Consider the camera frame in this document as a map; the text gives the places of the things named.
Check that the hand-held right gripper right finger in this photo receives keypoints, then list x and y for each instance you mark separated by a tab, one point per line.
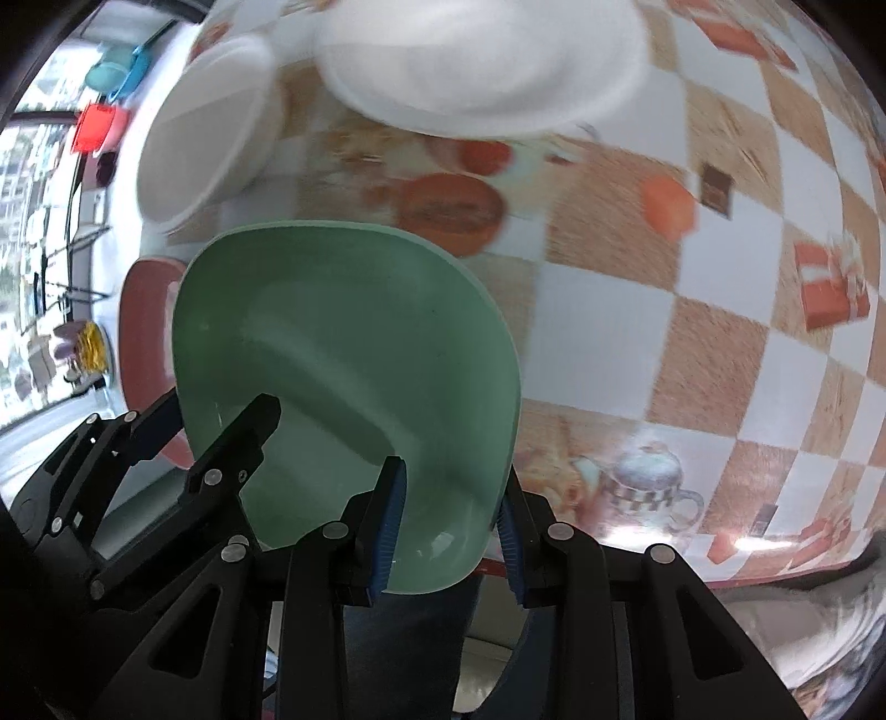
513	554

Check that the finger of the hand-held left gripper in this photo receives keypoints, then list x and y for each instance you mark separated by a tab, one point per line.
235	450
149	422

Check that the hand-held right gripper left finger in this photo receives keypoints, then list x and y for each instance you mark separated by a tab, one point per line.
384	533

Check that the green plastic bowl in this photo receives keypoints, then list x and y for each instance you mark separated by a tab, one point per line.
346	332

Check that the white bowl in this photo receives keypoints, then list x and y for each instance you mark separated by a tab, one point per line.
201	118

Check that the red plate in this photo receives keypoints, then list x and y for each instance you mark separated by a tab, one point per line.
142	332

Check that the yellow packet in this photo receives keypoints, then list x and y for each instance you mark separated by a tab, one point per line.
91	346

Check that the beige cushion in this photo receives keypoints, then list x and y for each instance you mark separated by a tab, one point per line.
491	664

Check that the person's blue jeans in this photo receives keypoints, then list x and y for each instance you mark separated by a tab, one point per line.
415	644

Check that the pink object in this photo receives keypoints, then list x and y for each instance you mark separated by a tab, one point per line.
66	339

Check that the dark purple cup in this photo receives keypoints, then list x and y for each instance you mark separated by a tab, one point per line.
105	169

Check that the red plastic basket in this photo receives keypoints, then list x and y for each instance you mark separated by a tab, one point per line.
97	128

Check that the white cloth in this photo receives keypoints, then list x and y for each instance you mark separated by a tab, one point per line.
817	623

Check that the teal plastic container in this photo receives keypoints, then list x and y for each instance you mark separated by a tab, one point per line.
107	73

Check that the blue plastic scoop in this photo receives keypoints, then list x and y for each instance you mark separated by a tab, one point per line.
136	69

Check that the checkered printed tablecloth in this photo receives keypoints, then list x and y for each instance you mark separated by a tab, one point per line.
727	208

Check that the white plate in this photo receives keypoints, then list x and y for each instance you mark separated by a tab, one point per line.
484	62

